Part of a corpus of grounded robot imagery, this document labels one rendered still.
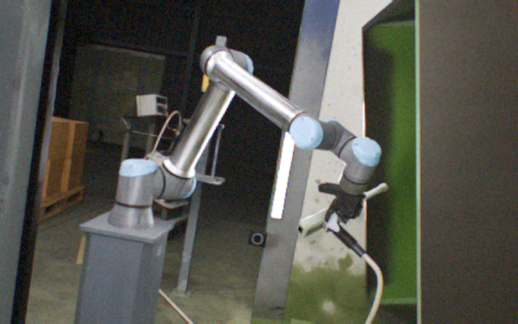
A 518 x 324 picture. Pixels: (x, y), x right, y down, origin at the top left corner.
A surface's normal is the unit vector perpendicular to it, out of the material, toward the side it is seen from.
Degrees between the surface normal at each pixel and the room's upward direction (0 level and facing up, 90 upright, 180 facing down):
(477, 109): 90
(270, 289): 90
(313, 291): 90
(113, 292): 90
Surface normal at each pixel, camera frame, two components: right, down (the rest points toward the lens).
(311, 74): -0.07, 0.07
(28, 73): 0.98, 0.17
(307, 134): -0.59, 0.00
